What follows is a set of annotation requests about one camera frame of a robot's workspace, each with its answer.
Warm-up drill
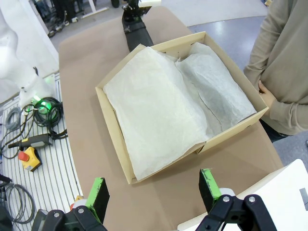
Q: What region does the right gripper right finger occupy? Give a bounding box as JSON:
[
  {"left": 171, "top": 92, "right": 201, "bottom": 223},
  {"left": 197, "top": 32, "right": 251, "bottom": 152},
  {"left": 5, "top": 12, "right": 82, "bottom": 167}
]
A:
[{"left": 198, "top": 168, "right": 277, "bottom": 231}]

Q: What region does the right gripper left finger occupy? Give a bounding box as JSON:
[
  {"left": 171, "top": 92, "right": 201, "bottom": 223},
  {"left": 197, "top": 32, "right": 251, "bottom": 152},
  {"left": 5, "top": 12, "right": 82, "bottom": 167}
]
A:
[{"left": 44, "top": 177, "right": 111, "bottom": 231}]

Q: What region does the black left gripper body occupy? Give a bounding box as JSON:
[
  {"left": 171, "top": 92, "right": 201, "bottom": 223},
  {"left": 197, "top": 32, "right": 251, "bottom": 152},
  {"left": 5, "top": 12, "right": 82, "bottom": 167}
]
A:
[{"left": 121, "top": 0, "right": 152, "bottom": 15}]

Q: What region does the black leather strap shoe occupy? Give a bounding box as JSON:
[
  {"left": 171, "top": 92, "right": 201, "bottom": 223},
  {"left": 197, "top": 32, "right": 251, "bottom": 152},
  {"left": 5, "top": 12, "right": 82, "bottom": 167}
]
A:
[{"left": 121, "top": 14, "right": 154, "bottom": 52}]

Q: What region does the brown cardboard shoe box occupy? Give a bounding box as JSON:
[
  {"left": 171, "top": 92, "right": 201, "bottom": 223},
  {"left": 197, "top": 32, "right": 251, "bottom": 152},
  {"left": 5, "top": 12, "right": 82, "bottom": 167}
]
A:
[{"left": 95, "top": 31, "right": 270, "bottom": 185}]

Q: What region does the white tissue paper sheet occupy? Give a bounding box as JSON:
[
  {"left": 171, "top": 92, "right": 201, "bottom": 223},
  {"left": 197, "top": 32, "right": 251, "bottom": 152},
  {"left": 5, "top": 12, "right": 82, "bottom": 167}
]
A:
[{"left": 103, "top": 42, "right": 257, "bottom": 181}]

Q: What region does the person's left forearm beige sleeve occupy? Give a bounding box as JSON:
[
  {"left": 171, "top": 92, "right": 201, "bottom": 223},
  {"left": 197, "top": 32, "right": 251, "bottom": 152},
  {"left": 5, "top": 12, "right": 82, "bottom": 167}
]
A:
[{"left": 264, "top": 96, "right": 308, "bottom": 135}]

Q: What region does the person's left hand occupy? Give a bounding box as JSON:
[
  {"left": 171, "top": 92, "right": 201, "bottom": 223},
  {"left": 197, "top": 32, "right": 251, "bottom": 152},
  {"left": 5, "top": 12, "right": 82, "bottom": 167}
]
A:
[{"left": 257, "top": 80, "right": 276, "bottom": 109}]

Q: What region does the yellow emergency stop button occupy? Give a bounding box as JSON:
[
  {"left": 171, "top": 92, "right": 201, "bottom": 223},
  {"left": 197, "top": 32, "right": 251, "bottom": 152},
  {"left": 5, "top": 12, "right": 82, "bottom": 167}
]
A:
[
  {"left": 70, "top": 195, "right": 84, "bottom": 209},
  {"left": 18, "top": 146, "right": 43, "bottom": 173}
]

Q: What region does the grey slatted metal platform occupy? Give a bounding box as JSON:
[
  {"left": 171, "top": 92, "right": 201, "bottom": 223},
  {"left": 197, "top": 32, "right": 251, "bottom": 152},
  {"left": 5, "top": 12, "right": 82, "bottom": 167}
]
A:
[{"left": 0, "top": 72, "right": 84, "bottom": 231}]

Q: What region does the person in black trousers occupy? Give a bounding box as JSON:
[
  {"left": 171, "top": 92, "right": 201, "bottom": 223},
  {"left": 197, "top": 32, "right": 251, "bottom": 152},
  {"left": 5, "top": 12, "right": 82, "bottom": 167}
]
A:
[{"left": 54, "top": 0, "right": 77, "bottom": 25}]

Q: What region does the black wheeled base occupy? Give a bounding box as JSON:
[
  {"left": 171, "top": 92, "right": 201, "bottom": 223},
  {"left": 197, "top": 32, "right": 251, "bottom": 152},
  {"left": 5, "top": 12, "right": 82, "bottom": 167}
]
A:
[{"left": 48, "top": 20, "right": 70, "bottom": 37}]

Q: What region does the person in beige sweater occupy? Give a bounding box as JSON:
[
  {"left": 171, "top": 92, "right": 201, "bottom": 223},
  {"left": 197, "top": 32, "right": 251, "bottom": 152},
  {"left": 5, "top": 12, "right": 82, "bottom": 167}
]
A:
[{"left": 243, "top": 0, "right": 308, "bottom": 142}]

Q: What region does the white desk frame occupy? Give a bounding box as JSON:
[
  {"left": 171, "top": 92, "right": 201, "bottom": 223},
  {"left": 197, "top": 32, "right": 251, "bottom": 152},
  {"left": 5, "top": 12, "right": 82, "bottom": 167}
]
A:
[{"left": 80, "top": 0, "right": 109, "bottom": 20}]

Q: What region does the grey coiled cable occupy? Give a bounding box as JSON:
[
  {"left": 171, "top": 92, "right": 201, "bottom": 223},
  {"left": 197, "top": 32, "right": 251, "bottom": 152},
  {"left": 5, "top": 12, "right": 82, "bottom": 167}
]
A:
[{"left": 0, "top": 184, "right": 37, "bottom": 224}]

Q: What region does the grey enabling handle device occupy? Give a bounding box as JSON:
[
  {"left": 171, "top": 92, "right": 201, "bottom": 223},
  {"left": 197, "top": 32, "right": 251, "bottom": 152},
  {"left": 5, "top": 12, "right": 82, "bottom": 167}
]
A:
[{"left": 8, "top": 134, "right": 53, "bottom": 150}]

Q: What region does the black coiled cable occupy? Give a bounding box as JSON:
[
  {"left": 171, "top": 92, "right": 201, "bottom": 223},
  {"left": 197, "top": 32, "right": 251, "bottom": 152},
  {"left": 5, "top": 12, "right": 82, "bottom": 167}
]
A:
[{"left": 32, "top": 97, "right": 69, "bottom": 141}]

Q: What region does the grey cable loop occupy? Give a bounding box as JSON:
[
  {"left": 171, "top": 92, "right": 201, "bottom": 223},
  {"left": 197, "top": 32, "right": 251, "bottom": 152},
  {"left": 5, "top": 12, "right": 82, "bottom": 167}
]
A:
[{"left": 4, "top": 107, "right": 24, "bottom": 132}]

